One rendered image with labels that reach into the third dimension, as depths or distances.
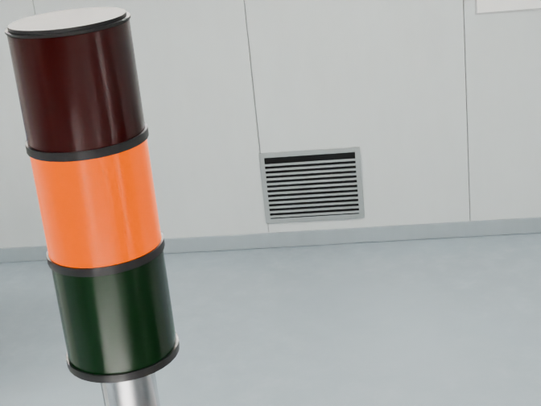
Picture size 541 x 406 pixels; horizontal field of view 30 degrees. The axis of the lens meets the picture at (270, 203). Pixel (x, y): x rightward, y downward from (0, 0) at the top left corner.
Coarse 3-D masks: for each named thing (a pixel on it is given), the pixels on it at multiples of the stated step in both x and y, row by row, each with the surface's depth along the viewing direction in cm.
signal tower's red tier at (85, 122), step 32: (96, 32) 38; (128, 32) 40; (32, 64) 39; (64, 64) 38; (96, 64) 39; (128, 64) 40; (32, 96) 39; (64, 96) 39; (96, 96) 39; (128, 96) 40; (32, 128) 40; (64, 128) 39; (96, 128) 40; (128, 128) 40
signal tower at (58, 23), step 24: (24, 24) 40; (48, 24) 39; (72, 24) 39; (96, 24) 39; (120, 144) 40; (48, 264) 43; (120, 264) 41; (168, 360) 44; (120, 384) 45; (144, 384) 45
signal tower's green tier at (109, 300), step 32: (160, 256) 43; (64, 288) 42; (96, 288) 42; (128, 288) 42; (160, 288) 43; (64, 320) 43; (96, 320) 42; (128, 320) 42; (160, 320) 44; (96, 352) 43; (128, 352) 43; (160, 352) 44
